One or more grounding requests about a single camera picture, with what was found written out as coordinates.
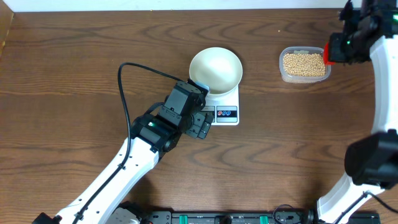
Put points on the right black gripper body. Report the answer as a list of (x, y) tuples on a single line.
[(346, 49)]

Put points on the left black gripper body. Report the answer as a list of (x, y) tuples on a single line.
[(194, 126)]

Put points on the red plastic measuring scoop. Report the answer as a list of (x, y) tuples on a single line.
[(326, 55)]

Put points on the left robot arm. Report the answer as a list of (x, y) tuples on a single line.
[(149, 137)]

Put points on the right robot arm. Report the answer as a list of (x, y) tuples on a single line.
[(370, 163)]

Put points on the white digital kitchen scale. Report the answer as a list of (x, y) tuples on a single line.
[(224, 108)]

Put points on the white round bowl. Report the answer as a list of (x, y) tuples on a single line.
[(218, 68)]

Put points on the soybeans in container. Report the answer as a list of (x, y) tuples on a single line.
[(307, 65)]

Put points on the clear plastic container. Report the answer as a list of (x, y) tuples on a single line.
[(301, 79)]

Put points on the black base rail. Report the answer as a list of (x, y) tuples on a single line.
[(280, 216)]

